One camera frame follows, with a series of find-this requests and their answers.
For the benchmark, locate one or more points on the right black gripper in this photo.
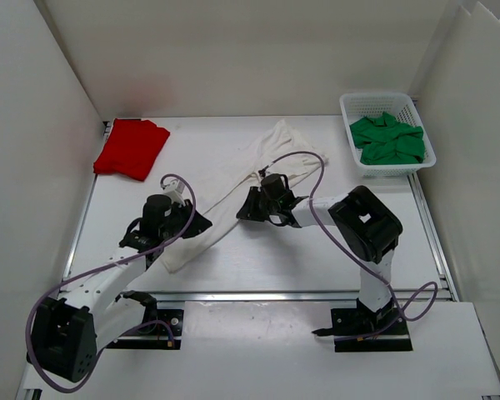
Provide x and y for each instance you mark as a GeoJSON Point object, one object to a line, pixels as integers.
{"type": "Point", "coordinates": [252, 211]}

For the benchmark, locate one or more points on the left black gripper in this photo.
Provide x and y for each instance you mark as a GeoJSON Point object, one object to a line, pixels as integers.
{"type": "Point", "coordinates": [199, 225]}

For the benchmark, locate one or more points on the white t-shirt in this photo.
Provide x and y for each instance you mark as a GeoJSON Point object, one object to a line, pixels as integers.
{"type": "Point", "coordinates": [222, 187]}

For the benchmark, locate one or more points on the red t-shirt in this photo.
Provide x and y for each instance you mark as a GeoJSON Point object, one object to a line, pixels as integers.
{"type": "Point", "coordinates": [131, 149]}

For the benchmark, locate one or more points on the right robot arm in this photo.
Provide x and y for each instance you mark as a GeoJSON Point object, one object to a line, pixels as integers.
{"type": "Point", "coordinates": [369, 229]}

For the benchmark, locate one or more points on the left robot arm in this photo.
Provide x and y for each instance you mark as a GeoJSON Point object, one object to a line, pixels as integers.
{"type": "Point", "coordinates": [66, 334]}

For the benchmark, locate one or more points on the white plastic basket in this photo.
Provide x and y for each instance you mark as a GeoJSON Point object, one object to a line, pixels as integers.
{"type": "Point", "coordinates": [355, 106]}

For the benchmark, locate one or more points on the green garment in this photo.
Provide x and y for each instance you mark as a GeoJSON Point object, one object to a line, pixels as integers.
{"type": "Point", "coordinates": [386, 141]}

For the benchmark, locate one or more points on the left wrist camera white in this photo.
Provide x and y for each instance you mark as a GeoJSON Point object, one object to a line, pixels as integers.
{"type": "Point", "coordinates": [174, 190]}

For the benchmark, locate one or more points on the aluminium rail front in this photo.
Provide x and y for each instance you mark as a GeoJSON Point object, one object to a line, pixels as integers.
{"type": "Point", "coordinates": [255, 296]}

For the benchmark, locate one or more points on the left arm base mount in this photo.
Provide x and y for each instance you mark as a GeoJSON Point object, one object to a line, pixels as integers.
{"type": "Point", "coordinates": [160, 328]}

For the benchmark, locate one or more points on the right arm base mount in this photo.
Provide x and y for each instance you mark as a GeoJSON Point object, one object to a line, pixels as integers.
{"type": "Point", "coordinates": [360, 330]}

